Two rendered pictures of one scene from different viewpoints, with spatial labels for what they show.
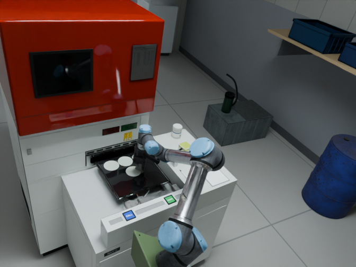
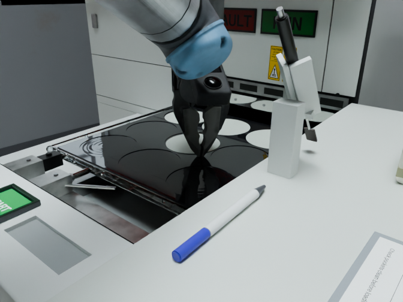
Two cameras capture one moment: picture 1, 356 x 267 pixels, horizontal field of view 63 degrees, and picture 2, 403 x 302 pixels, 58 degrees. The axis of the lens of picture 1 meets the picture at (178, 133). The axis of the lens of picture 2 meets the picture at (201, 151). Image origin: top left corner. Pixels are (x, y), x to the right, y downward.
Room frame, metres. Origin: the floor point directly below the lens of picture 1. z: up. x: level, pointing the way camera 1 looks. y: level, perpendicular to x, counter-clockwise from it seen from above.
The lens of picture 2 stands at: (1.32, -0.37, 1.16)
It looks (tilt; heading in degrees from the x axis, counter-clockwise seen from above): 24 degrees down; 79
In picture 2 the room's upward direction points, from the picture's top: straight up
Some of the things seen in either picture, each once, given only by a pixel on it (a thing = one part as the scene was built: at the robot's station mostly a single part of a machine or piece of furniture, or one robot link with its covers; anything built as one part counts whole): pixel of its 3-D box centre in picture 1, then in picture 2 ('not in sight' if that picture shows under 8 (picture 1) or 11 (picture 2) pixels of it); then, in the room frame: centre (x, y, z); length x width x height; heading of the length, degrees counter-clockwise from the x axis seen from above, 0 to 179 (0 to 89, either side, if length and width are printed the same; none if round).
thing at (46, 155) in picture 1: (91, 143); (191, 51); (1.48, 0.54, 1.02); 0.81 x 0.03 x 0.40; 129
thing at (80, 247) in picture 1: (143, 225); not in sight; (1.39, 0.12, 0.41); 0.96 x 0.64 x 0.82; 129
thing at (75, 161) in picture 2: (145, 189); (114, 179); (1.29, 0.13, 0.90); 0.38 x 0.01 x 0.01; 129
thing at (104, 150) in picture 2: (132, 171); (192, 142); (1.43, 0.25, 0.90); 0.34 x 0.34 x 0.01; 39
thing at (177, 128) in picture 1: (176, 131); not in sight; (1.82, 0.01, 1.01); 0.07 x 0.07 x 0.10
